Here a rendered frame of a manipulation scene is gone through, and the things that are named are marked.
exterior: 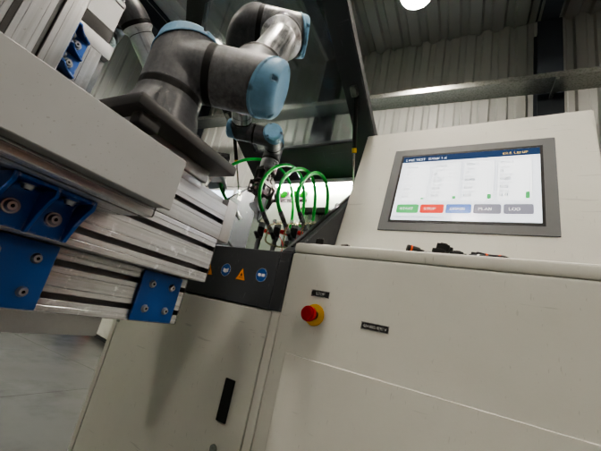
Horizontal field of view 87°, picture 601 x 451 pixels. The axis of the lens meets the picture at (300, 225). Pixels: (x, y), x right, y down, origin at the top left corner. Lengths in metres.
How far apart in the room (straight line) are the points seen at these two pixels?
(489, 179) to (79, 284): 1.05
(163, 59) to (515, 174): 0.96
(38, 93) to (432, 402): 0.72
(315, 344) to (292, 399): 0.13
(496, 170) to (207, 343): 1.00
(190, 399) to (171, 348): 0.17
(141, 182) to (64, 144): 0.08
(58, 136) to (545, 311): 0.74
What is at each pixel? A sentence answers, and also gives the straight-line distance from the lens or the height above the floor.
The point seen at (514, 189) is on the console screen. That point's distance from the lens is 1.10.
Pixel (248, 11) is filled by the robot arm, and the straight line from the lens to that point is 1.07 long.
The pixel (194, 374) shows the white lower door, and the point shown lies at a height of 0.58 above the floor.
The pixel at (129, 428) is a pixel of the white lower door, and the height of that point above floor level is 0.38.
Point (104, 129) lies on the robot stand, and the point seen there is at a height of 0.93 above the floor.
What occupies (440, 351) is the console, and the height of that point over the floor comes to 0.78.
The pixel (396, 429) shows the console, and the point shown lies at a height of 0.62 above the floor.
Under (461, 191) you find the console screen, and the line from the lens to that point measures 1.10.
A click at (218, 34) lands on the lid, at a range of 1.61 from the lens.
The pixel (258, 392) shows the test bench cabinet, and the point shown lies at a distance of 0.88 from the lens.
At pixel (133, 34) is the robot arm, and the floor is 1.53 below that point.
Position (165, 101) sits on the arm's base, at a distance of 0.62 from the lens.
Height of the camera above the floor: 0.79
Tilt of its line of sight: 16 degrees up
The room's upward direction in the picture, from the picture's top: 12 degrees clockwise
